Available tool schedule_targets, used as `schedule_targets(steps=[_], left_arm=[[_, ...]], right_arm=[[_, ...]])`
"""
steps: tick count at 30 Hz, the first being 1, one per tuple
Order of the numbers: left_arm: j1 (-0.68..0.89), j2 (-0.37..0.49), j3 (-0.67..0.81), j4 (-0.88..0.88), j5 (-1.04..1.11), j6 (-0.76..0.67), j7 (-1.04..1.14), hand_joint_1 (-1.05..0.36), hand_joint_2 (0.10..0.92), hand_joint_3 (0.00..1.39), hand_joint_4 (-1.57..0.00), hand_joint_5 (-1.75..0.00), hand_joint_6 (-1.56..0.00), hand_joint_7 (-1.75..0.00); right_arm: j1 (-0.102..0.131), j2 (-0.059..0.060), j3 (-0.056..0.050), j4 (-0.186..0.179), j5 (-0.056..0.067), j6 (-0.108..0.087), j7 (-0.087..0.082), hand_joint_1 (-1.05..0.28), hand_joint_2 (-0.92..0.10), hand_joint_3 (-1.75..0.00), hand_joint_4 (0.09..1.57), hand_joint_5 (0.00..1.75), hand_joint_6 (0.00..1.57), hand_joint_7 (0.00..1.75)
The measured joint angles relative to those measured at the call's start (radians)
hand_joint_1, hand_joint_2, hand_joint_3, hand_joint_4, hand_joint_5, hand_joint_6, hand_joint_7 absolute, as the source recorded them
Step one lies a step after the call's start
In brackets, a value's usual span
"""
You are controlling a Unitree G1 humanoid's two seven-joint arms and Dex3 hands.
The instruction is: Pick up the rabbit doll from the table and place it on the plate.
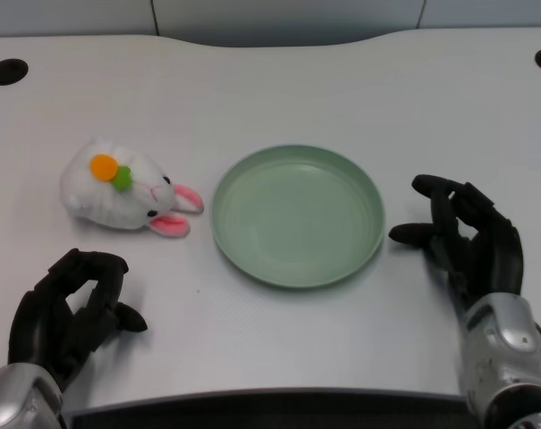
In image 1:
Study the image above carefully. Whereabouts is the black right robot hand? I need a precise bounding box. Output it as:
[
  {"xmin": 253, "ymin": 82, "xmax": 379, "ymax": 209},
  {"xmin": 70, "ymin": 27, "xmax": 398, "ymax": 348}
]
[{"xmin": 388, "ymin": 173, "xmax": 524, "ymax": 309}]

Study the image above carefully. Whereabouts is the green round plate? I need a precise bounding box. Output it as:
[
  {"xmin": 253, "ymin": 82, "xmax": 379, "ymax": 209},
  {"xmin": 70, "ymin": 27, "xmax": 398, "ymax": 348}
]
[{"xmin": 209, "ymin": 143, "xmax": 386, "ymax": 291}]

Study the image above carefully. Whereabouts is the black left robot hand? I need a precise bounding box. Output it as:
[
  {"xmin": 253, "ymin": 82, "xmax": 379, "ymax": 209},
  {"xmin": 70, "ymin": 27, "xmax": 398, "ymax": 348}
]
[{"xmin": 7, "ymin": 248, "xmax": 148, "ymax": 394}]

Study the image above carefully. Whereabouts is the white rabbit plush doll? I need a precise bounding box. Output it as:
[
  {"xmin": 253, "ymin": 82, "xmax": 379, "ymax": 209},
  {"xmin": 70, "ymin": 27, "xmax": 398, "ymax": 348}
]
[{"xmin": 58, "ymin": 136, "xmax": 205, "ymax": 240}]

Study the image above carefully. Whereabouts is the black robot torso edge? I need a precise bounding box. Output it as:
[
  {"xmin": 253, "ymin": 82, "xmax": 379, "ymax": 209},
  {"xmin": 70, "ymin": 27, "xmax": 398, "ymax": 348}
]
[{"xmin": 67, "ymin": 388, "xmax": 481, "ymax": 429}]

